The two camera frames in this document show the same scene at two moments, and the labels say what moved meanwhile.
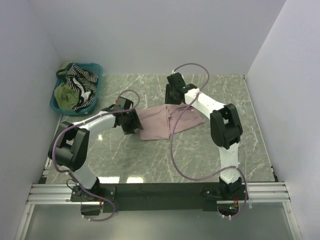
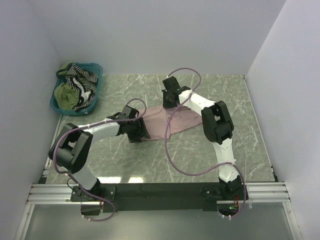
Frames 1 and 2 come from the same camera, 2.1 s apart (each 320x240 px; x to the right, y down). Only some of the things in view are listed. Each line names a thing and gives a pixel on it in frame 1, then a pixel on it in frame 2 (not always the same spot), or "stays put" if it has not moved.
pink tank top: (159, 122) stays put
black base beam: (155, 197) stays put
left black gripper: (135, 124) → (142, 132)
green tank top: (66, 98) stays put
